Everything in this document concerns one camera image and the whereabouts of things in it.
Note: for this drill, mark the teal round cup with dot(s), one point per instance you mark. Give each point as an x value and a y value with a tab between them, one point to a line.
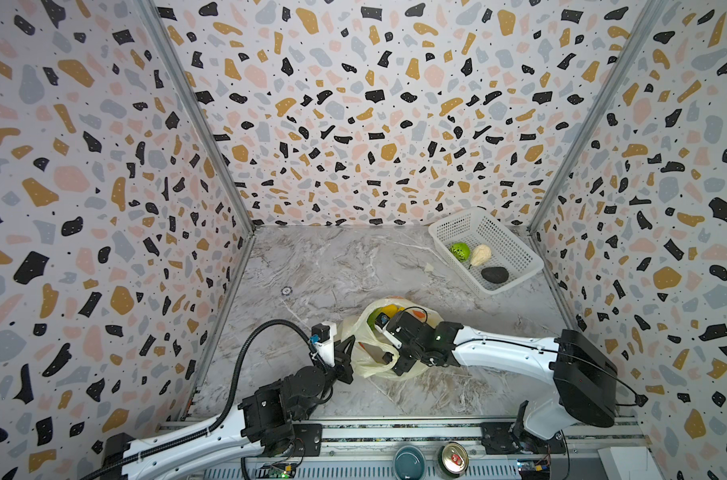
409	463

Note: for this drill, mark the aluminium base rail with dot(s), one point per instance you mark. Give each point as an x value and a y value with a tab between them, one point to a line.
359	448

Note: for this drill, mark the metal drink can top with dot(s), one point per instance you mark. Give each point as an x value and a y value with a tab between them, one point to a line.
452	460

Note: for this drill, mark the yellow plastic bag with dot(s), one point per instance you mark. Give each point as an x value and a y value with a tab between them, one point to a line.
372	354

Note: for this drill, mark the green circuit board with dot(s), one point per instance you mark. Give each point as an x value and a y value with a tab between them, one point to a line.
533	470
276	471

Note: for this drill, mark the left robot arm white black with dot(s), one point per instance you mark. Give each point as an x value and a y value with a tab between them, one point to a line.
260	425

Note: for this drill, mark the dark avocado fruit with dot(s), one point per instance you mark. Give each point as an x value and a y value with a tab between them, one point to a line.
495	275

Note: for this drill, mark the green yellow mango fruit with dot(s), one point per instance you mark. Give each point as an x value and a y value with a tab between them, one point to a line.
376	315

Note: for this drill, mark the left green circuit board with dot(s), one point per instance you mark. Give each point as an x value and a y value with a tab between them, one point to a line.
276	471

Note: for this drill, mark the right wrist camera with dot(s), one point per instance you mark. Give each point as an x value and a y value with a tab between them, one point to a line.
380	325

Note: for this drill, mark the beige pear fruit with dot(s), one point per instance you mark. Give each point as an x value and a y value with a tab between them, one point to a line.
480	255

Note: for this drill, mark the white box corner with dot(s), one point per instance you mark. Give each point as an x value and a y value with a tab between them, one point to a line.
629	463

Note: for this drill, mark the right green circuit board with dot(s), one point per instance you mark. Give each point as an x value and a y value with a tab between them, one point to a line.
533	470

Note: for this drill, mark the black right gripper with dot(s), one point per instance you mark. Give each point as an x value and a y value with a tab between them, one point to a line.
399	343

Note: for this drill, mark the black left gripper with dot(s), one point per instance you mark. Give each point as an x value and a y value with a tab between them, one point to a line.
342	358

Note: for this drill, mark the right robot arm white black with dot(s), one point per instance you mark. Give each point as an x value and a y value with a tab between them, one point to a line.
582	381

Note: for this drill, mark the bright green round fruit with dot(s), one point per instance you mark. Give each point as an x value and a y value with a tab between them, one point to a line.
460	251

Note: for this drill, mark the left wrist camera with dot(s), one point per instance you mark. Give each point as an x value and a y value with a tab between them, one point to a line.
322	338

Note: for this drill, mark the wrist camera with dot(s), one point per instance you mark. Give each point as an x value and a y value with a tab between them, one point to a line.
322	338
380	325

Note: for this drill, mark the white plastic mesh basket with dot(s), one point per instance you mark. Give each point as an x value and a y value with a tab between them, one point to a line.
476	226

